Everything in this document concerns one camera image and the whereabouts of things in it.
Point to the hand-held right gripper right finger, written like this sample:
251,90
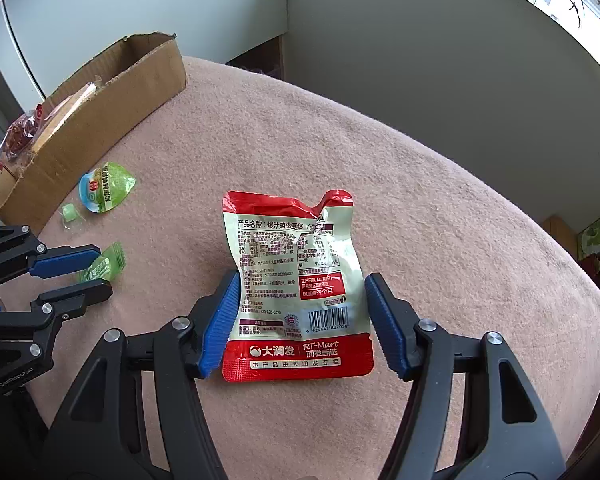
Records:
385,325

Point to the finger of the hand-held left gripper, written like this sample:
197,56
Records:
65,260
75,300

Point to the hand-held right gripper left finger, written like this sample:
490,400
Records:
220,325

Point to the green candy packet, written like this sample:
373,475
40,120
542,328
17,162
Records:
105,265

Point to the red white snack pouch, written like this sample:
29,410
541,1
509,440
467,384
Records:
290,260

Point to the sliced bread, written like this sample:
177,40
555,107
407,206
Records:
62,115

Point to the brown cardboard box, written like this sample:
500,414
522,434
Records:
105,110

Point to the small green wrapped candy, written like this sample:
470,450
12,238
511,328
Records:
70,212

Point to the green jelly cup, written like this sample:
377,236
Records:
105,190

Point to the dark candy with red twists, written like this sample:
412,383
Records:
17,135

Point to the white cabinet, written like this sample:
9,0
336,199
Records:
130,0

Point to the brown wooden shelf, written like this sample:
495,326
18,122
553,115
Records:
260,60

